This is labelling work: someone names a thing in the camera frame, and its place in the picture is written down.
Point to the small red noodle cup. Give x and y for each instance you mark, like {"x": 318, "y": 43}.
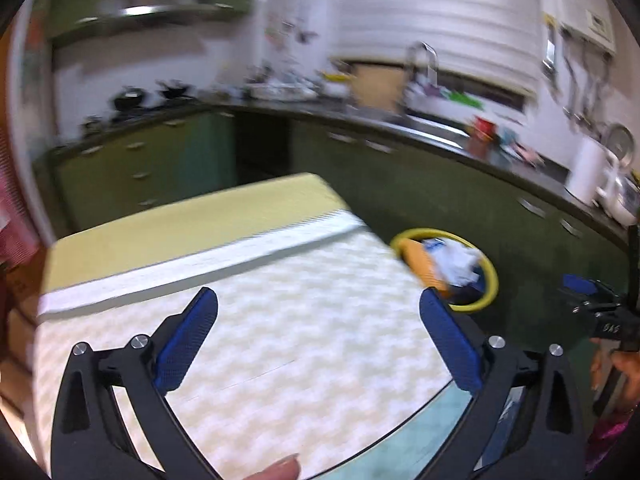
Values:
{"x": 483, "y": 130}

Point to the green base cabinet with drawers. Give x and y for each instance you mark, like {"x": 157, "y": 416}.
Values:
{"x": 165, "y": 160}

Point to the white dish rack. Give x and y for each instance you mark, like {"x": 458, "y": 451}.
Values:
{"x": 282, "y": 91}

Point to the black wok with lid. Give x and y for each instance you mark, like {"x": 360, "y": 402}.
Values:
{"x": 129, "y": 100}

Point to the green plastic tray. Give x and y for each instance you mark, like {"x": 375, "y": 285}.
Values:
{"x": 465, "y": 99}

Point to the black bin with yellow rim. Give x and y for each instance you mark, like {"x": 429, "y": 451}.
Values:
{"x": 494, "y": 280}

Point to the red checked apron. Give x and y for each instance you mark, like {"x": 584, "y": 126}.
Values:
{"x": 17, "y": 210}

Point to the person's left hand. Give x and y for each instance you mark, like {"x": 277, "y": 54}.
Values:
{"x": 275, "y": 470}

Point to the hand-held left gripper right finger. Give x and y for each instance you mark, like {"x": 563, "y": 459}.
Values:
{"x": 450, "y": 342}

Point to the white window blind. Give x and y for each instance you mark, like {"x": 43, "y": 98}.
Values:
{"x": 435, "y": 15}

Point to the tall steel faucet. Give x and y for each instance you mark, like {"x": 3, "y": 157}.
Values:
{"x": 415, "y": 75}

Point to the person's right hand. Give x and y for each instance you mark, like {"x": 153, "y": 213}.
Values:
{"x": 627, "y": 365}

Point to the wooden cutting board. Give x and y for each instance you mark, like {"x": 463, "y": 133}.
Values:
{"x": 380, "y": 87}

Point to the green base cabinet with doors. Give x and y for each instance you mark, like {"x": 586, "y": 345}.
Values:
{"x": 450, "y": 200}

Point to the dark stone countertop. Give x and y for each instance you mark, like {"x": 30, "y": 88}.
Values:
{"x": 525, "y": 172}

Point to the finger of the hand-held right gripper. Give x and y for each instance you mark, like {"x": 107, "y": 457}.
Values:
{"x": 580, "y": 284}
{"x": 595, "y": 305}

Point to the crumpled patterned cloth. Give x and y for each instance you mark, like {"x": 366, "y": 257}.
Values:
{"x": 522, "y": 152}

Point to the steel sink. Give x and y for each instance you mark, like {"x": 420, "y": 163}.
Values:
{"x": 435, "y": 127}

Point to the white water heater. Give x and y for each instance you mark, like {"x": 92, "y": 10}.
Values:
{"x": 580, "y": 5}

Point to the white tissue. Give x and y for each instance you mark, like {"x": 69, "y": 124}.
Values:
{"x": 457, "y": 262}

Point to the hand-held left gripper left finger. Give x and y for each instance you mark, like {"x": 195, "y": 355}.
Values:
{"x": 187, "y": 340}

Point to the person's pink patterned clothing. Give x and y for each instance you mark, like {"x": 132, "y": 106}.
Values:
{"x": 610, "y": 440}

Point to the white rice cooker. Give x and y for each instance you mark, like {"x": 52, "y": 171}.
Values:
{"x": 622, "y": 200}

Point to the round metal lid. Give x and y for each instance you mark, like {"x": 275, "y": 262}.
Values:
{"x": 619, "y": 138}

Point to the water heater pipes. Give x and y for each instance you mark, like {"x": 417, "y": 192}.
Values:
{"x": 585, "y": 90}

